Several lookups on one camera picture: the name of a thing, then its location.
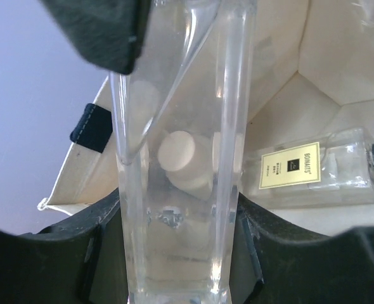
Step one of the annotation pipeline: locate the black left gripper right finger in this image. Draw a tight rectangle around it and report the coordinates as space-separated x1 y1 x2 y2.
229 195 374 303

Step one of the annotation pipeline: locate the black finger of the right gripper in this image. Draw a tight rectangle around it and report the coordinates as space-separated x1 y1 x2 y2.
41 0 152 75

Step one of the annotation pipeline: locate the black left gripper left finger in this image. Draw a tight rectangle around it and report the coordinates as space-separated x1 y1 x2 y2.
0 190 128 303

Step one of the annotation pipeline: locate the tall clear square bottle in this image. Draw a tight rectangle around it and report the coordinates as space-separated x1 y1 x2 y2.
110 1 257 303

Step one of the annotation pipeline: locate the small clear glass bottle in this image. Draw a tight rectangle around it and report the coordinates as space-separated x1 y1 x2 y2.
240 127 374 209

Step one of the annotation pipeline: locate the cream cylindrical bottle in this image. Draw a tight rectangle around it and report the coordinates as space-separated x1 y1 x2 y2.
157 130 213 201

